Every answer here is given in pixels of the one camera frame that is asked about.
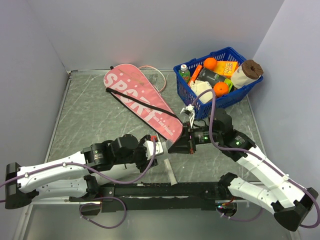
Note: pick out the white cloth bag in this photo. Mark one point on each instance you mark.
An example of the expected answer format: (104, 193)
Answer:
(203, 91)

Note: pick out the pink racket cover bag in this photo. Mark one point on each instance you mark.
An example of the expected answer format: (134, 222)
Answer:
(130, 85)

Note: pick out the orange fruit front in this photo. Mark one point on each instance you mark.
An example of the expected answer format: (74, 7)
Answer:
(221, 89)

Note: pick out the orange slim box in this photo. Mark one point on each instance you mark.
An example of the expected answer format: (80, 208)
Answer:
(195, 74)

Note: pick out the orange fruit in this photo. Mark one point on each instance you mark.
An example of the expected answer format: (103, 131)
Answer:
(210, 63)
(221, 89)

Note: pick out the brown paper roll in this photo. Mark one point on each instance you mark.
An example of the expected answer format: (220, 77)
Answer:
(248, 72)

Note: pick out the yellow orange snack box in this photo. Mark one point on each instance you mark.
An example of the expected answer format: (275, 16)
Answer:
(226, 68)

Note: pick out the green drink bottle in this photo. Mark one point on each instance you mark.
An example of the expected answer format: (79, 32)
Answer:
(185, 73)

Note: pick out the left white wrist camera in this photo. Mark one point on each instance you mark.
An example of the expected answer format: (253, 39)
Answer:
(154, 148)

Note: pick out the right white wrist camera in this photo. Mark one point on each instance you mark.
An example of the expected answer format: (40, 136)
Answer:
(189, 110)

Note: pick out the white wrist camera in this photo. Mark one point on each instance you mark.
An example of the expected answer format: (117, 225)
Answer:
(189, 110)
(154, 148)

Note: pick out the pink badminton racket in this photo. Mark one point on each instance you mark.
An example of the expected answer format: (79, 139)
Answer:
(159, 81)

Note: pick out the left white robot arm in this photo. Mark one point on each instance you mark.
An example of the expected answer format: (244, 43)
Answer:
(74, 175)

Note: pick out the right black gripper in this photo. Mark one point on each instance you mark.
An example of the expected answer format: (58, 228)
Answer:
(185, 144)

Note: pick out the orange fruit back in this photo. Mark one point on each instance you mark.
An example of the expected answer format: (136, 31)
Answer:
(210, 63)

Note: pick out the lime green packet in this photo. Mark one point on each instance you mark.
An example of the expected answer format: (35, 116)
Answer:
(229, 84)

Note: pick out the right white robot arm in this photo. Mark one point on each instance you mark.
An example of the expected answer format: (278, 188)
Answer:
(286, 200)

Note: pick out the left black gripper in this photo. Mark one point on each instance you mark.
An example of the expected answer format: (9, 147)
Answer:
(143, 165)

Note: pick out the white shuttlecock tube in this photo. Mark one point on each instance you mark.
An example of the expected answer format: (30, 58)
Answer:
(121, 171)

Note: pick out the black packet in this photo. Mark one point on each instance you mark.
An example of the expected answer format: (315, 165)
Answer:
(209, 76)

